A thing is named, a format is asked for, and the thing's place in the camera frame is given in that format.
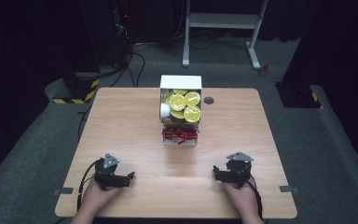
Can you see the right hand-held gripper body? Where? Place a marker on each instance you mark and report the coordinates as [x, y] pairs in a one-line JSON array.
[[240, 169]]

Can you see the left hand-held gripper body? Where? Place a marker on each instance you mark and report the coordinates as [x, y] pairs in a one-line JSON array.
[[105, 174]]

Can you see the person's left hand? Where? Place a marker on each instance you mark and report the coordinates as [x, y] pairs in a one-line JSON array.
[[98, 197]]

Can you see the person's right hand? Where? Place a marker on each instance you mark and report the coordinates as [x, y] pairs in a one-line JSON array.
[[242, 199]]

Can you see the grey tape strip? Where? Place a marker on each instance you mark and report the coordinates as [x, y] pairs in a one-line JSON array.
[[288, 188], [62, 191]]

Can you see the heap of red packets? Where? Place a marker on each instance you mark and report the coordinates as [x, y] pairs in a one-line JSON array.
[[180, 133]]

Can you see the yellow-black striped stand base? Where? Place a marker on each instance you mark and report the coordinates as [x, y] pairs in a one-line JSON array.
[[80, 91]]

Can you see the black stand base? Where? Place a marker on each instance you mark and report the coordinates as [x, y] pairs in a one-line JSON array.
[[296, 95]]

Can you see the white cardboard box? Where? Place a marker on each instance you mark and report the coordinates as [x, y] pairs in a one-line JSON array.
[[180, 82]]

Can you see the small red floor object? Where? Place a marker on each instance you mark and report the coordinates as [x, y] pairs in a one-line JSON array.
[[263, 70]]

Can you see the dark equipment rack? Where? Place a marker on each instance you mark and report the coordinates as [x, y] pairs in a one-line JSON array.
[[122, 28]]

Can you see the white metal stand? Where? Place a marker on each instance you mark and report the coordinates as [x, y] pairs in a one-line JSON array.
[[223, 20]]

